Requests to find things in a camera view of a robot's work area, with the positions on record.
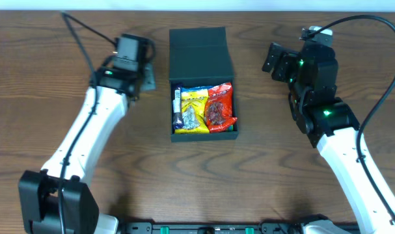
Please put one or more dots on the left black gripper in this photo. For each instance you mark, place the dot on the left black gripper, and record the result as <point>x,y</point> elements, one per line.
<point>148,78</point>

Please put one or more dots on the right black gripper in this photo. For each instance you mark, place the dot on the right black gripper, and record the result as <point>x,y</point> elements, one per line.
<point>282,65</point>

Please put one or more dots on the yellow candy bag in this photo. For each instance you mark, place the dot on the yellow candy bag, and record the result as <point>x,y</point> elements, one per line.
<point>193,106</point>

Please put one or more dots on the dark purple snack bar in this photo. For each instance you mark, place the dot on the dark purple snack bar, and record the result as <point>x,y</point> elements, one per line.
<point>177,120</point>

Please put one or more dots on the dark green lidded box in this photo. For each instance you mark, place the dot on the dark green lidded box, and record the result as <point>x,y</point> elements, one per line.
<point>199,57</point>

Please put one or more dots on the red candy bag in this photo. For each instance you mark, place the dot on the red candy bag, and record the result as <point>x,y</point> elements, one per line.
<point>218,112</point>

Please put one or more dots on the Haribo worms candy bag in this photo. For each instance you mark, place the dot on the Haribo worms candy bag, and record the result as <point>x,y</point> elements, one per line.
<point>230,128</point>

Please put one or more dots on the blue Oreo cookie pack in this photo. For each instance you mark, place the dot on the blue Oreo cookie pack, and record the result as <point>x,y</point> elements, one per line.
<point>196,88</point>

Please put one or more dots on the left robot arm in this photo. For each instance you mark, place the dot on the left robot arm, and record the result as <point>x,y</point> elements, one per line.
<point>57,199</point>

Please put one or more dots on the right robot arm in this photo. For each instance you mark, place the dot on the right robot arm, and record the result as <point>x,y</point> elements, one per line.
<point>333,130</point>

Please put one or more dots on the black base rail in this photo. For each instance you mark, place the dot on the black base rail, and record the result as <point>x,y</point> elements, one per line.
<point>263,228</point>

